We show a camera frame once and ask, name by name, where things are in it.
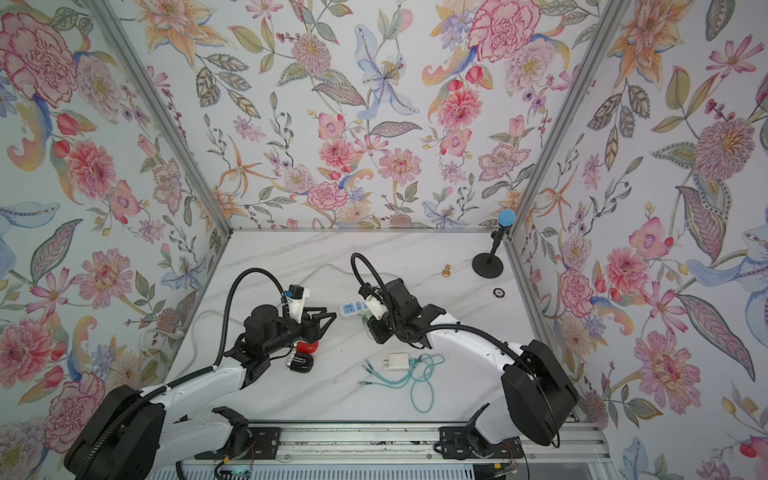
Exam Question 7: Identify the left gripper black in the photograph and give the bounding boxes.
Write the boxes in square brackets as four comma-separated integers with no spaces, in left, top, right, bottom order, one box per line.
[262,309,337,357]

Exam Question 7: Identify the white power strip blue sockets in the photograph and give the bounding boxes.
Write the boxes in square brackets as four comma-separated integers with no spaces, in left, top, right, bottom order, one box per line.
[338,300,369,317]

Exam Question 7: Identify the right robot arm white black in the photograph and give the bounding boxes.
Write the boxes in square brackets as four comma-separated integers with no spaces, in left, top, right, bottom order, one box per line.
[350,252,579,448]

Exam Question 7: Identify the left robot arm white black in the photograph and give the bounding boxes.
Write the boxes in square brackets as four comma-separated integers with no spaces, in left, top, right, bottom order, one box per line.
[64,268,338,479]

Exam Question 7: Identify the blue microphone on black stand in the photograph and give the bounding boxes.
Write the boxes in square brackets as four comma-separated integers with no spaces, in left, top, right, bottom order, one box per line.
[472,209,517,279]

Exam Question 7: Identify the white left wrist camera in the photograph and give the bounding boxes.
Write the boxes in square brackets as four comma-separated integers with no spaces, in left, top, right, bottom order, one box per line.
[285,284,311,323]

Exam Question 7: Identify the white charger teal cable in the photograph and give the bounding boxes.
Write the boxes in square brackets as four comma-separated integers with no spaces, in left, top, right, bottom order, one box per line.
[358,352,446,414]

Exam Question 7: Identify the aluminium rail front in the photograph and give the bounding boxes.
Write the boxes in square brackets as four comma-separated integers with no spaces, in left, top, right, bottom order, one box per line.
[149,422,613,466]

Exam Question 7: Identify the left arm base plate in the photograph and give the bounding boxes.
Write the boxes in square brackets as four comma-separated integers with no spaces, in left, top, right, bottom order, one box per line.
[194,427,282,461]

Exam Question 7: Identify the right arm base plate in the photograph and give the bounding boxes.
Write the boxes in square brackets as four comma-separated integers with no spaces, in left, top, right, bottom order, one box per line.
[433,426,523,461]

